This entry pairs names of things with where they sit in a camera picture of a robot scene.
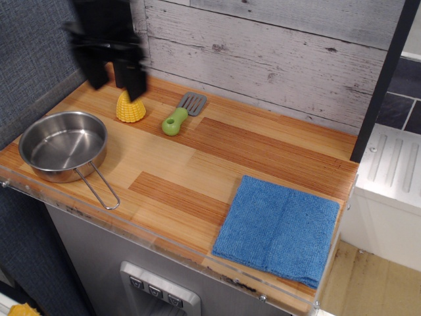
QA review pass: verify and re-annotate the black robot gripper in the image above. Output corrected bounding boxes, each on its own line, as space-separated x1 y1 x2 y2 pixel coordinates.
63 1 147 101

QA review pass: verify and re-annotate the silver metal pot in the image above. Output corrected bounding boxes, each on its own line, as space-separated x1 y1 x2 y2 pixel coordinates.
18 111 120 210

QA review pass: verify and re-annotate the yellow toy corn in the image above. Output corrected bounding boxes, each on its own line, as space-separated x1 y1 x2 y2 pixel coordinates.
116 91 146 123

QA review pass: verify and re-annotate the grey toy fridge cabinet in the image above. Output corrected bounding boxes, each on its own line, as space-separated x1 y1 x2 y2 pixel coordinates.
47 202 316 315

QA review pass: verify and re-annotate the silver dispenser button panel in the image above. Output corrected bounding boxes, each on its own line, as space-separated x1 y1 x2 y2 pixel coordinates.
120 261 202 315

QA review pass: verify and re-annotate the blue folded cloth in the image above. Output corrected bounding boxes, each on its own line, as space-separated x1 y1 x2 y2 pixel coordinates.
212 175 340 289

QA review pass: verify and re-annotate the yellow object bottom left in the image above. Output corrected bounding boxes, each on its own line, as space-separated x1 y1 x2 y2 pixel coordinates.
7 303 41 316

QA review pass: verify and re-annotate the white toy sink unit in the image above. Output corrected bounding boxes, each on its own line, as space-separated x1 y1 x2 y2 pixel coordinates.
340 124 420 270

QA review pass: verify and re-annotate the green handled grey spatula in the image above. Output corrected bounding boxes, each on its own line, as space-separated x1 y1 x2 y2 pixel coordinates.
161 92 207 136

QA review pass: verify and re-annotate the black right post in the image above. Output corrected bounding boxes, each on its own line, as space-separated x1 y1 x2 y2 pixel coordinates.
350 0 420 163

